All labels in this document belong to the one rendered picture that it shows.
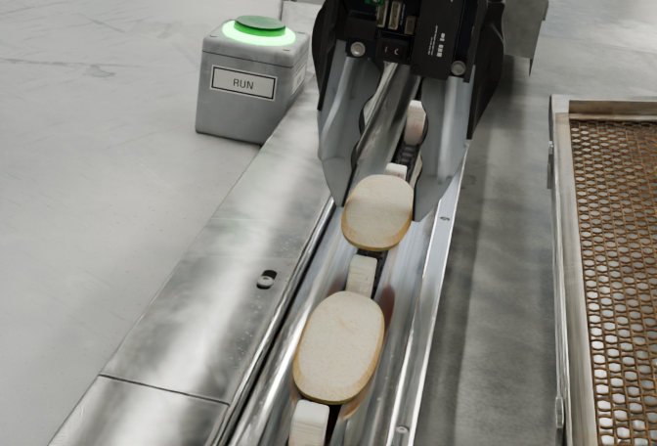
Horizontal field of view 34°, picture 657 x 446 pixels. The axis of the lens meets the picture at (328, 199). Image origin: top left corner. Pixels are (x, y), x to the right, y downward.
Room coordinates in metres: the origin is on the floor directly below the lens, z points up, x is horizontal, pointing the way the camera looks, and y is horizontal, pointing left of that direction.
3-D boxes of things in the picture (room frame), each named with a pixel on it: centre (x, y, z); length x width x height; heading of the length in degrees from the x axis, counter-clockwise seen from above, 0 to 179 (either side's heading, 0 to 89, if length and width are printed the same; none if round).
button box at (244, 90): (0.80, 0.07, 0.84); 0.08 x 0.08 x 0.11; 83
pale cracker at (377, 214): (0.55, -0.03, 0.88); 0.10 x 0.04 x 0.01; 173
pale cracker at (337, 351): (0.44, -0.02, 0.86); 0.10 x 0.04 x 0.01; 173
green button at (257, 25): (0.80, 0.07, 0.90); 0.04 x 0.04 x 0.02
